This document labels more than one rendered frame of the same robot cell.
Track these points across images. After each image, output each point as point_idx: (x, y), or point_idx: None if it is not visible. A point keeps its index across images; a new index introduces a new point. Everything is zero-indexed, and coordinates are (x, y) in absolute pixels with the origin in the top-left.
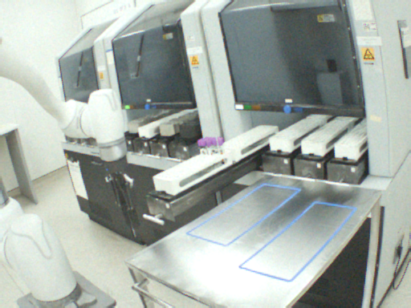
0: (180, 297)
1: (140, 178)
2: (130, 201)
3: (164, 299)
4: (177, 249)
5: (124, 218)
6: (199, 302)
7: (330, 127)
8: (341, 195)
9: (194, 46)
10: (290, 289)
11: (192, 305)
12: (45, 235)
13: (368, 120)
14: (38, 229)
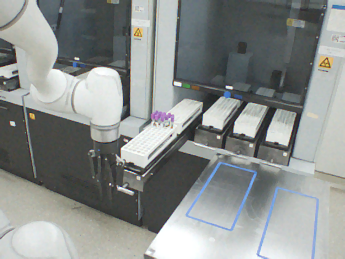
0: (92, 245)
1: (56, 127)
2: (117, 180)
3: (77, 247)
4: (190, 235)
5: (101, 192)
6: (111, 249)
7: (252, 110)
8: (296, 182)
9: (142, 18)
10: None
11: (105, 253)
12: (69, 248)
13: (304, 116)
14: (61, 245)
